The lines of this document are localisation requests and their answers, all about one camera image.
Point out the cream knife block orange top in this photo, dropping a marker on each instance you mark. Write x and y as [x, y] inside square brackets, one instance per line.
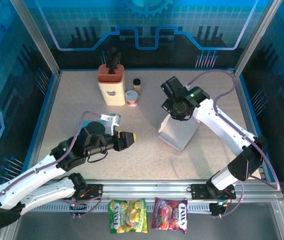
[112, 92]

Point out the red berry candy bag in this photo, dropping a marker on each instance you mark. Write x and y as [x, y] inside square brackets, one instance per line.
[169, 215]

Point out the aluminium frame post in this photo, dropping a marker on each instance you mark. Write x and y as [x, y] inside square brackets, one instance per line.
[37, 37]
[255, 37]

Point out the purple paper box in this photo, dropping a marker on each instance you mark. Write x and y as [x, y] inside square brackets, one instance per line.
[179, 132]

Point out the blue paper box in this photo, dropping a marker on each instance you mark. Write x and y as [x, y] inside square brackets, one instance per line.
[83, 123]

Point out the green candy bag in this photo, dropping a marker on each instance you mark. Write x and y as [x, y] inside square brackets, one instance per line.
[127, 216]

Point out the black controller board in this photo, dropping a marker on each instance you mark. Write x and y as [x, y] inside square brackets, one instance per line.
[78, 208]
[218, 210]

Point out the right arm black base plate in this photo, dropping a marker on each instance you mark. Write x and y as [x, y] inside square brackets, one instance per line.
[199, 191]

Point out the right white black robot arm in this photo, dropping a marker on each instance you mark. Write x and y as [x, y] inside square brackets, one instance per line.
[219, 120]

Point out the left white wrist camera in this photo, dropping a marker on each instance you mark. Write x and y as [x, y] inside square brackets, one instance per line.
[110, 122]

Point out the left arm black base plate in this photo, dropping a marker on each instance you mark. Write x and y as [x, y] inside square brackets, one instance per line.
[95, 191]

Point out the tin can orange label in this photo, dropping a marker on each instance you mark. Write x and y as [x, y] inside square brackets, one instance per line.
[131, 98]

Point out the spice jar black lid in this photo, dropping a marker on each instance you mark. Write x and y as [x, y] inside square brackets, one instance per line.
[137, 86]

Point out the aluminium front rail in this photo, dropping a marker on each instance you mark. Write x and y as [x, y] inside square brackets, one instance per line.
[144, 187]

